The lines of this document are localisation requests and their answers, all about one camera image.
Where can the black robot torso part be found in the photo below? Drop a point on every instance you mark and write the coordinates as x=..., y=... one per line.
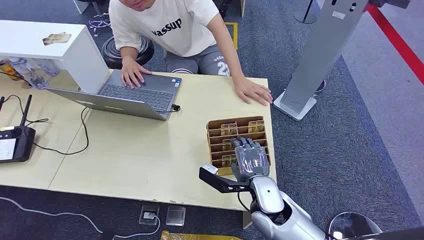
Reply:
x=356, y=228

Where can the black round stool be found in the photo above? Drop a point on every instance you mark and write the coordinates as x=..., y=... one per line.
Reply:
x=114, y=54

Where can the floor socket with plug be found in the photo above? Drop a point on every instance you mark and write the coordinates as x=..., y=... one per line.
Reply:
x=149, y=214

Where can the person's right forearm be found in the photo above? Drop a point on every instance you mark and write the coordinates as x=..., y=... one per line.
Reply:
x=129, y=53

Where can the person's left hand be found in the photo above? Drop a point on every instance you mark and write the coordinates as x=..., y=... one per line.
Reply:
x=252, y=91

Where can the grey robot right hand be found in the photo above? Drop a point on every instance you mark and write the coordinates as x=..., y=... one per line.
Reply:
x=250, y=160

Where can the gold patterned card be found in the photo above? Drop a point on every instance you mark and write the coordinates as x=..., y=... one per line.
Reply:
x=229, y=128
x=228, y=160
x=228, y=144
x=256, y=126
x=57, y=38

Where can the clear plastic bottle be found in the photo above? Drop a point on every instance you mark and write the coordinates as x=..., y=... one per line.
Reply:
x=49, y=67
x=28, y=73

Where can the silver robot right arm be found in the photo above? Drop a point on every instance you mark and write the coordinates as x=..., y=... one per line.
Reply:
x=285, y=215

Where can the closed metal floor socket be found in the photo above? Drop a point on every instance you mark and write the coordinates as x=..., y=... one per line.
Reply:
x=175, y=215

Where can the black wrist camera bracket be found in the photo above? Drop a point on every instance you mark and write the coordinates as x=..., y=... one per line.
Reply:
x=222, y=184

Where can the yellow foil sheet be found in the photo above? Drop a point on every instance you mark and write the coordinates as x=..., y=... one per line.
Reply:
x=195, y=236

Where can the orange packet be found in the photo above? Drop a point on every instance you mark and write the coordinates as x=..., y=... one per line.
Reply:
x=8, y=70

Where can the white desk shelf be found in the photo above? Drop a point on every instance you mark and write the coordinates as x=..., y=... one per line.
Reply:
x=49, y=46

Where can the silver kiosk stand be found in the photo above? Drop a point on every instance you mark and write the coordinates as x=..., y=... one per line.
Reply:
x=321, y=56

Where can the person's right hand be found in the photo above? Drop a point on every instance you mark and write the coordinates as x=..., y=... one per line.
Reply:
x=132, y=73

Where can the black remote controller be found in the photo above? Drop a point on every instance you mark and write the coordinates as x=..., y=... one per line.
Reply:
x=15, y=142

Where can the wooden card holder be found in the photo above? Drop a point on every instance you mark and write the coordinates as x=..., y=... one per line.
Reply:
x=217, y=139

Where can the yellow floor tape mark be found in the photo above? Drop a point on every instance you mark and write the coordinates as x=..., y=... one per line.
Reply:
x=234, y=33

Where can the grey laptop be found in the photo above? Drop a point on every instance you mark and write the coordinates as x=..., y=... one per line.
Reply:
x=139, y=96

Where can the chrome chair base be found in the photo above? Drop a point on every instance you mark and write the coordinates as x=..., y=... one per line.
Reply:
x=99, y=20

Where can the person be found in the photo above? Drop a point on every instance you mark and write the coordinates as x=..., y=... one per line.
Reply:
x=172, y=30

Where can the black stanchion base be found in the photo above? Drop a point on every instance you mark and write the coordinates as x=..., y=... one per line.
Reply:
x=305, y=16

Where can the person's left forearm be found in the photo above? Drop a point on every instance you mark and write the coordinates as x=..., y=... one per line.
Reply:
x=225, y=46

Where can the red floor tape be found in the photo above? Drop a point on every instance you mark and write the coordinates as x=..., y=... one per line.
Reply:
x=397, y=43

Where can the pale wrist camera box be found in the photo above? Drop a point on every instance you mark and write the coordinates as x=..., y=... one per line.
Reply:
x=210, y=169

